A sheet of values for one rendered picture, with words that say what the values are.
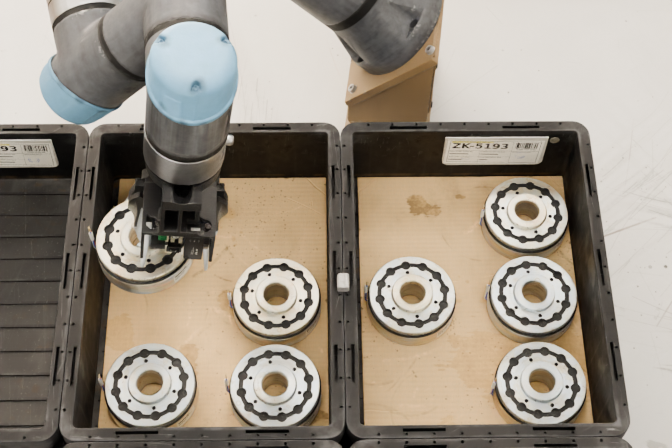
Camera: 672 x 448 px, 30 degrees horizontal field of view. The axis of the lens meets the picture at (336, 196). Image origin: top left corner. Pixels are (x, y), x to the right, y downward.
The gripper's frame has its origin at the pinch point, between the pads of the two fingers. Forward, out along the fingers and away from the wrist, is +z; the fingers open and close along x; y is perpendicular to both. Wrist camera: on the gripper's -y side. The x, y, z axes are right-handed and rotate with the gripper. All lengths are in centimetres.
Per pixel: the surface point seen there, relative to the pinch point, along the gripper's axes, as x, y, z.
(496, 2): 47, -57, 24
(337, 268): 18.4, 0.1, 4.6
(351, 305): 19.8, 4.7, 4.4
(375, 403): 24.0, 12.3, 13.9
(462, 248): 35.3, -7.6, 12.2
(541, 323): 42.8, 4.0, 8.2
